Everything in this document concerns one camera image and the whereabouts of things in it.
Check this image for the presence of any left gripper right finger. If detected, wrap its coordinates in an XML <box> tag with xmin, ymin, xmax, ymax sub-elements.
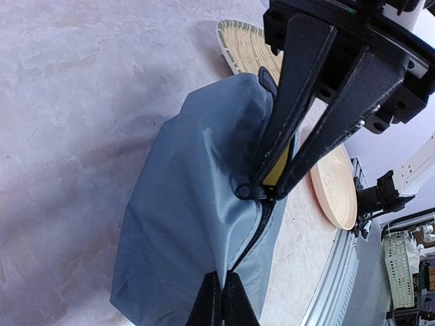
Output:
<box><xmin>222</xmin><ymin>271</ymin><xmax>260</xmax><ymax>326</ymax></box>

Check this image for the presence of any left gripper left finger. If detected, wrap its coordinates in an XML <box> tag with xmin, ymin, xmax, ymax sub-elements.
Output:
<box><xmin>186</xmin><ymin>272</ymin><xmax>222</xmax><ymax>326</ymax></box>

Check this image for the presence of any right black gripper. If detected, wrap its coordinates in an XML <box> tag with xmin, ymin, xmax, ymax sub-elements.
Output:
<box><xmin>253</xmin><ymin>1</ymin><xmax>434</xmax><ymax>200</ymax></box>

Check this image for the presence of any front aluminium rail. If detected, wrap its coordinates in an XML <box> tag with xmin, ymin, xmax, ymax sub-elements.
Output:
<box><xmin>298</xmin><ymin>159</ymin><xmax>368</xmax><ymax>326</ymax></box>

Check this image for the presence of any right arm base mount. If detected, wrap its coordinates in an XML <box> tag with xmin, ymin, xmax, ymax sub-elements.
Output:
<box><xmin>351</xmin><ymin>170</ymin><xmax>415</xmax><ymax>240</ymax></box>

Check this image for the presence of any yellow sponge block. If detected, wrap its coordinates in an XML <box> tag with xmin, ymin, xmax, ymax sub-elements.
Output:
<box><xmin>262</xmin><ymin>142</ymin><xmax>294</xmax><ymax>186</ymax></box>

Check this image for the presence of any beige round plate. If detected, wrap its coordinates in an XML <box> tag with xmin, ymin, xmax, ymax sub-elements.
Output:
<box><xmin>310</xmin><ymin>145</ymin><xmax>358</xmax><ymax>231</ymax></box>

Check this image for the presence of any woven bamboo tray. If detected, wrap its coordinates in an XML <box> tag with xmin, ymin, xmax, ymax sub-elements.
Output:
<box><xmin>216</xmin><ymin>19</ymin><xmax>282</xmax><ymax>83</ymax></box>

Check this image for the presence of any grey zip pouch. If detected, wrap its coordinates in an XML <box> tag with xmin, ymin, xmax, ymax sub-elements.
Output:
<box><xmin>110</xmin><ymin>68</ymin><xmax>286</xmax><ymax>325</ymax></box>

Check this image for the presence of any green perforated crate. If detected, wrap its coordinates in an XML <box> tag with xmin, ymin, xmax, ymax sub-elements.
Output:
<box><xmin>383</xmin><ymin>232</ymin><xmax>415</xmax><ymax>310</ymax></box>

